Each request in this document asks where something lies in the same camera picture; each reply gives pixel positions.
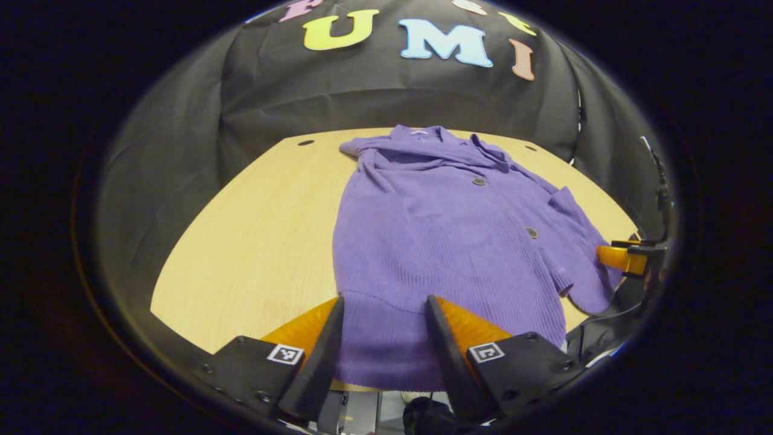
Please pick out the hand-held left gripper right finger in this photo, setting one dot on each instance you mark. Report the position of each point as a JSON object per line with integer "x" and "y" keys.
{"x": 450, "y": 362}

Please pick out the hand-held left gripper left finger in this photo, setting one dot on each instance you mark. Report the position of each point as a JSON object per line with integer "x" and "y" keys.
{"x": 320, "y": 362}

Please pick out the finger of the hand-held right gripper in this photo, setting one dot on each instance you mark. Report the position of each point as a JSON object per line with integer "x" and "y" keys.
{"x": 622, "y": 260}

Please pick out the purple knit shirt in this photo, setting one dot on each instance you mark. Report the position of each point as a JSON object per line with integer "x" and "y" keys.
{"x": 453, "y": 254}

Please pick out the black round object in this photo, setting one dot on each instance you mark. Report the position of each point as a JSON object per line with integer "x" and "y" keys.
{"x": 429, "y": 417}

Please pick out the black backdrop cloth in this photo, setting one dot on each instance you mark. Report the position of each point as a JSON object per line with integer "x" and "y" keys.
{"x": 362, "y": 96}

